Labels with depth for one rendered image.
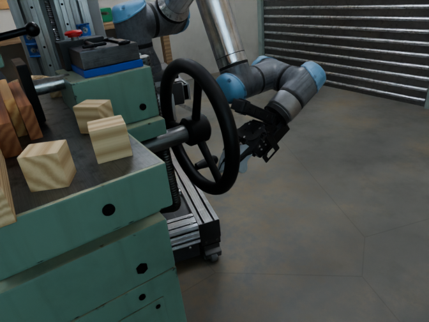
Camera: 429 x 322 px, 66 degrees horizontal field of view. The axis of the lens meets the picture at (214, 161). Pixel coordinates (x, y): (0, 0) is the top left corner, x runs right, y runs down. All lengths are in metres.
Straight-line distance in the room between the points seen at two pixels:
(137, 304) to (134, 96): 0.33
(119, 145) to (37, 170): 0.09
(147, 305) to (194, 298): 0.88
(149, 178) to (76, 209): 0.08
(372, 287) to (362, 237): 0.28
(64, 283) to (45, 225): 0.11
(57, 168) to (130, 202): 0.08
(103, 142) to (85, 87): 0.19
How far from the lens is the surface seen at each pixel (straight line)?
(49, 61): 1.30
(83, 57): 0.58
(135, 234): 0.45
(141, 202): 0.39
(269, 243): 1.60
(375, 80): 3.49
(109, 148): 0.40
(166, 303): 0.56
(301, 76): 0.87
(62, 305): 0.48
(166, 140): 0.65
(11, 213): 0.35
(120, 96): 0.59
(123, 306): 0.52
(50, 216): 0.37
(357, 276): 1.51
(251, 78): 0.84
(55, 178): 0.38
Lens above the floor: 1.07
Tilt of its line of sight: 28 degrees down
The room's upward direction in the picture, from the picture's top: 6 degrees counter-clockwise
